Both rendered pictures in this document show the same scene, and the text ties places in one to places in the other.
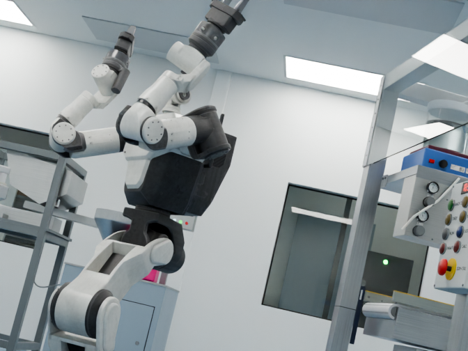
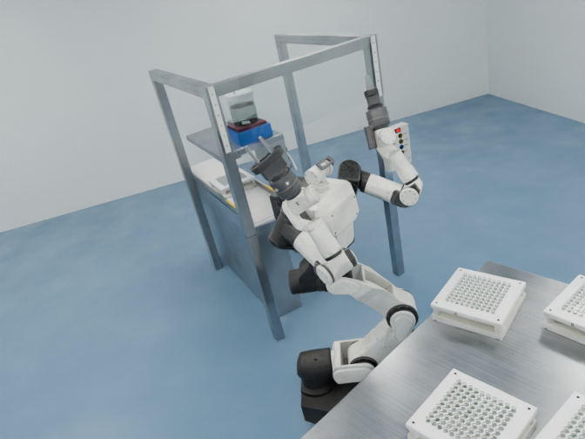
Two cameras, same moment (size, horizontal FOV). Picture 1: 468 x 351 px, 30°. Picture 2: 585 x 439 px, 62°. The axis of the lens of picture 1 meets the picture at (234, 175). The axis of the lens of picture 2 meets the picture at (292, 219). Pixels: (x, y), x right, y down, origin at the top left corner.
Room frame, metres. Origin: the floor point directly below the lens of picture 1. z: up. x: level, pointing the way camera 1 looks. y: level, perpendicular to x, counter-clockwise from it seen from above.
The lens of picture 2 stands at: (3.40, 1.96, 2.04)
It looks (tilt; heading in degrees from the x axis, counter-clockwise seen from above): 27 degrees down; 256
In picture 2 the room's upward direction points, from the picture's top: 13 degrees counter-clockwise
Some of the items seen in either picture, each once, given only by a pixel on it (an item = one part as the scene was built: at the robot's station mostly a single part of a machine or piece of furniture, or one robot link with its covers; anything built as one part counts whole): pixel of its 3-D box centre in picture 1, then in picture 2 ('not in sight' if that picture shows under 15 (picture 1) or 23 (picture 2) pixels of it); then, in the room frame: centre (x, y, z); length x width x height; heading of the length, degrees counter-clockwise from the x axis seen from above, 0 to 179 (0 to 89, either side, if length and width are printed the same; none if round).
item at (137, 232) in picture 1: (154, 242); (319, 273); (2.89, 0.20, 0.82); 0.28 x 0.13 x 0.18; 156
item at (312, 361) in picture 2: not in sight; (362, 373); (2.79, 0.24, 0.19); 0.64 x 0.52 x 0.33; 156
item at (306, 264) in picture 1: (348, 260); not in sight; (7.83, -1.18, 1.43); 1.38 x 0.01 x 1.16; 84
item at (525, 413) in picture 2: not in sight; (470, 418); (2.85, 1.19, 0.89); 0.25 x 0.24 x 0.02; 23
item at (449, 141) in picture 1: (447, 128); not in sight; (2.86, -0.67, 1.42); 0.15 x 0.15 x 0.19
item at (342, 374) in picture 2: not in sight; (353, 360); (2.82, 0.23, 0.28); 0.21 x 0.20 x 0.13; 156
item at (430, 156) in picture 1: (441, 167); not in sight; (2.85, -0.67, 1.28); 0.21 x 0.20 x 0.09; 8
